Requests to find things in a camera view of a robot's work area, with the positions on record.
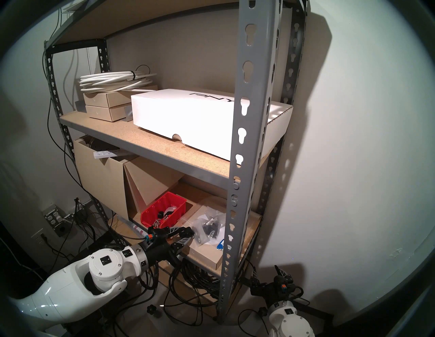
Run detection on cardboard box with open flap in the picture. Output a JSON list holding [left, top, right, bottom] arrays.
[[123, 157, 186, 221]]

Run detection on large open cardboard box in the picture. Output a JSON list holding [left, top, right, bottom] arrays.
[[73, 135, 140, 219]]

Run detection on metal wall outlet box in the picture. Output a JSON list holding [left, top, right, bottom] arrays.
[[42, 204, 68, 236]]

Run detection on white PNY cardboard box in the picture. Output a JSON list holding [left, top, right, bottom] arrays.
[[131, 89, 293, 166]]

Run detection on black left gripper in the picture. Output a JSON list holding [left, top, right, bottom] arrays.
[[145, 226, 194, 265]]

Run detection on black floor cable tangle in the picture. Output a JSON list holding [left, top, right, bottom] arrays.
[[116, 262, 170, 337]]

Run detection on grey metal rack shelf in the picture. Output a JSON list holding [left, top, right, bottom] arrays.
[[43, 0, 310, 323]]

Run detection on red plastic bin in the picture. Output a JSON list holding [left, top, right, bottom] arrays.
[[141, 192, 187, 229]]

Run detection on black cable coil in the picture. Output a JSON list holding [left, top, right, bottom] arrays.
[[163, 258, 238, 316]]

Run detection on white tube with red print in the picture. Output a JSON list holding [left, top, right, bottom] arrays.
[[127, 223, 150, 240]]

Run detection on flat brown AP mount box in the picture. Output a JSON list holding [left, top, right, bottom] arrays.
[[173, 197, 259, 270]]

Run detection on clear bag of black parts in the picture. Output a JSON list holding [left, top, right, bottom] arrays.
[[186, 212, 226, 246]]

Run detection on small brown cardboard box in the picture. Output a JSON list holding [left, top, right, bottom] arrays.
[[85, 104, 133, 122], [83, 89, 158, 108]]

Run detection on white coiled cable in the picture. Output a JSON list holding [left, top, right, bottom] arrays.
[[80, 65, 157, 93]]

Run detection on brown cardboard back sheet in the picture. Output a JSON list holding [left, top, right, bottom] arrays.
[[170, 175, 229, 204]]

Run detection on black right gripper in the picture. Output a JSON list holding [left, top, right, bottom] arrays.
[[251, 265, 299, 304]]

